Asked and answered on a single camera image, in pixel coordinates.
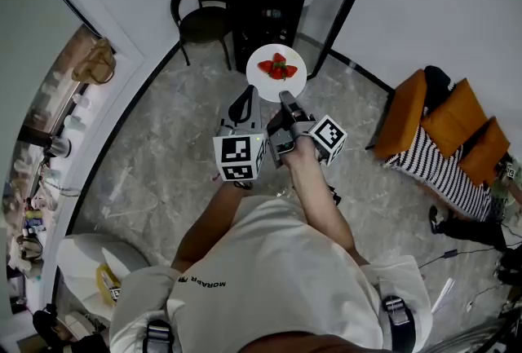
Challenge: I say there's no person's right forearm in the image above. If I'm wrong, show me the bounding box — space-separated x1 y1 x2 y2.
281 138 356 257

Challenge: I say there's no person's left forearm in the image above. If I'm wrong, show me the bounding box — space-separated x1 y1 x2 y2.
170 179 254 273

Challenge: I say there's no beige handbag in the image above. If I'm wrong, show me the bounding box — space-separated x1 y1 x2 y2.
71 37 117 84

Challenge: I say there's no black and white striped blanket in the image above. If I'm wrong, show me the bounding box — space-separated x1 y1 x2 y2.
383 106 494 222

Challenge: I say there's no white round pouf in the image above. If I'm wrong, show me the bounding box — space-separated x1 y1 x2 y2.
55 232 150 320

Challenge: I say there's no silver kettle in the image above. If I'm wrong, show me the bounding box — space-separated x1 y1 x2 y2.
43 135 73 159

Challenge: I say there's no person's white t-shirt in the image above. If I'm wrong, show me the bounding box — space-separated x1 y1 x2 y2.
109 196 433 353

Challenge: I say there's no black garment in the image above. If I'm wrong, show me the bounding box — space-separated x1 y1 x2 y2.
423 64 454 116

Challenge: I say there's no white round plate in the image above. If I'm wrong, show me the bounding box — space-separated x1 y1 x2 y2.
246 43 307 103

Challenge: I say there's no grey shoulder strap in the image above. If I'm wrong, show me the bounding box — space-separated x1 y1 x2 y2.
143 318 175 353
381 293 417 348

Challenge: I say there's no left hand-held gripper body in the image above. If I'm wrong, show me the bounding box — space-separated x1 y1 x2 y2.
212 119 268 183

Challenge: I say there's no orange cushion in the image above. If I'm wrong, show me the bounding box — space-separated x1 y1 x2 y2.
458 117 511 188
420 77 489 160

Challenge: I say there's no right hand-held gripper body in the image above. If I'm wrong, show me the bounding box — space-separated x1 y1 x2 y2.
267 108 348 170

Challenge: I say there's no black round chair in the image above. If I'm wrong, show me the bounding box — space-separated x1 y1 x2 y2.
170 0 234 72

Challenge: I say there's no black power adapter with cable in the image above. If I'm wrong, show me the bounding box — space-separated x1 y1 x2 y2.
418 239 522 269

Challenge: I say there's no orange sofa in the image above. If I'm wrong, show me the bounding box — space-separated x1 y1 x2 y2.
365 64 513 222

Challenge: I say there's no pile of assorted small items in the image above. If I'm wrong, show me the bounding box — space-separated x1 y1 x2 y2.
2 157 52 291

